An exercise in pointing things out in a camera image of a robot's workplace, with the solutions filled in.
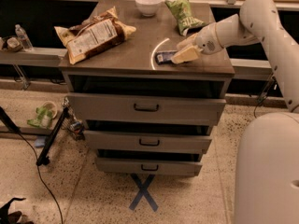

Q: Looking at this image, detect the black tripod leg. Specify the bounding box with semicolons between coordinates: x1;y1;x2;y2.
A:
36;107;69;166

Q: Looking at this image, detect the black object bottom left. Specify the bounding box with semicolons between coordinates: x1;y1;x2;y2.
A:
0;198;34;224

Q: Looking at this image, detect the blue rxbar blueberry bar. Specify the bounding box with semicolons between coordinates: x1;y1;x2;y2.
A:
154;50;177;65

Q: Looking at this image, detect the round container on shelf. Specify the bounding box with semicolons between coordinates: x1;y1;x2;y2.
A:
2;36;22;52

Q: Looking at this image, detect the small can on floor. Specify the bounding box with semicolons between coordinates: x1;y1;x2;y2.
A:
69;121;83;133

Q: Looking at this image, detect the grey drawer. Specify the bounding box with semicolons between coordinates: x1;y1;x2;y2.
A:
85;131;211;154
95;158;202;176
67;92;226;126

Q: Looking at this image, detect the green snack bag on floor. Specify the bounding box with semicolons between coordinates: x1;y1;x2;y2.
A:
27;101;58;129

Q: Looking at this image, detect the middle grey drawer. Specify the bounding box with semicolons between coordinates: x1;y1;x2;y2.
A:
85;131;211;154

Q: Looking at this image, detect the green jalapeno chip bag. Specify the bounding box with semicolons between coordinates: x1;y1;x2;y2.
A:
164;0;206;36

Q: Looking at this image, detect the blue tape cross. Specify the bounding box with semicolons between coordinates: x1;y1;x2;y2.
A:
129;174;158;212

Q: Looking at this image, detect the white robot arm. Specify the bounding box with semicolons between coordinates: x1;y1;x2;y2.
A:
171;0;299;113

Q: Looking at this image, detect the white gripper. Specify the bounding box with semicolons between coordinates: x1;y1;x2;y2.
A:
171;22;222;64

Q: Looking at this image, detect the bottom grey drawer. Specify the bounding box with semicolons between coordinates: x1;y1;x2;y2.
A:
95;158;202;176

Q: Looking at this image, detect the grey drawer cabinet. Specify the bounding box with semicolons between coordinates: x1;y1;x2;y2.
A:
58;0;235;177

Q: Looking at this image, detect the white bowl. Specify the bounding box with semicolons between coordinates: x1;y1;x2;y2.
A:
135;0;162;17

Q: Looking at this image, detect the black cable on floor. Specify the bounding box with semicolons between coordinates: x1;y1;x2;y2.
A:
0;106;64;224

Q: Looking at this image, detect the brown yellow chip bag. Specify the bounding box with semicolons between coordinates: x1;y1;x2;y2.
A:
54;7;136;64

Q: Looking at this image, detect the top grey drawer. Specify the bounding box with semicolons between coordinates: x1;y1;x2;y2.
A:
67;92;226;126

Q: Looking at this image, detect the clear water bottle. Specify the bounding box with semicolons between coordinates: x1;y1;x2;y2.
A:
15;24;34;51

